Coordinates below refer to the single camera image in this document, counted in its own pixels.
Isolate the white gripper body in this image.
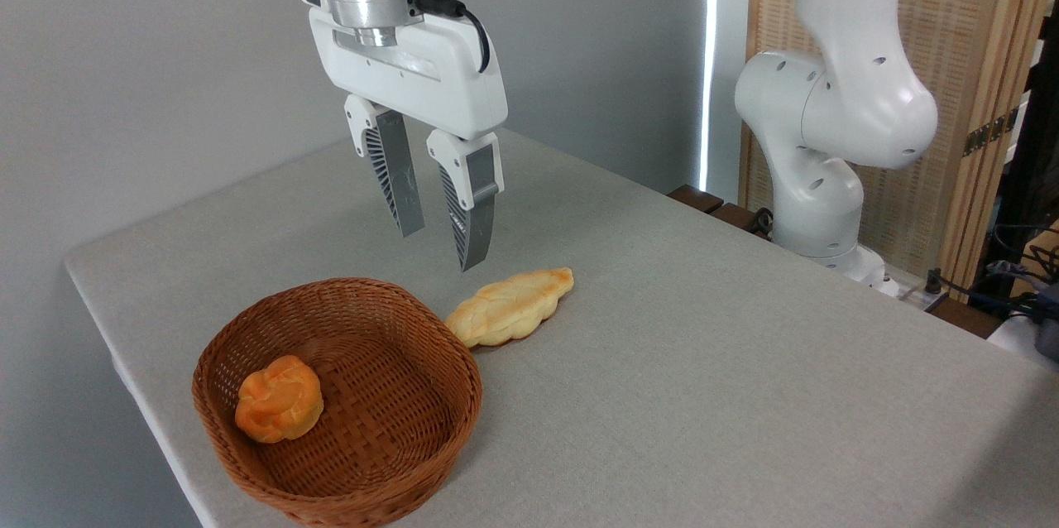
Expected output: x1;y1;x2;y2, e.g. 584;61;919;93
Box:
296;0;509;142

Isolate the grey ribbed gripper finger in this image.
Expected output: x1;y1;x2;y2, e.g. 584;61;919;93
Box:
426;129;505;272
343;94;426;238

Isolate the long braided pale bread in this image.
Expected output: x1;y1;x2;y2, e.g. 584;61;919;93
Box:
444;266;575;348

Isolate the dark brown wooden slat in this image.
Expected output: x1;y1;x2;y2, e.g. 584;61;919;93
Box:
712;203;770;236
667;185;725;214

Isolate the brown wicker basket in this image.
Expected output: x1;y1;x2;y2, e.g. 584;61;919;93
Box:
192;277;483;528

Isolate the round orange bun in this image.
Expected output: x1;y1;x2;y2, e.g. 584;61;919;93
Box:
235;355;324;444

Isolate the grey tablecloth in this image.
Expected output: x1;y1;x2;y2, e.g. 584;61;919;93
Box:
65;127;1059;528

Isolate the bamboo folding screen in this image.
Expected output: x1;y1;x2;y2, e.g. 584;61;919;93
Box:
739;0;1059;293

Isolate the brass screen hinge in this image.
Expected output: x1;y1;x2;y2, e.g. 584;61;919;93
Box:
963;108;1020;157

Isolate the blue grey device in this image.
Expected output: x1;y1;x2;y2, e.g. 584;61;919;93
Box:
1034;284;1059;361

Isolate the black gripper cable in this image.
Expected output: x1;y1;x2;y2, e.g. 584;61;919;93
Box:
414;0;491;74

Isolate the tangled black cable bundle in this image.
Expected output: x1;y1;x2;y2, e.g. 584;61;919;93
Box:
922;259;1059;326

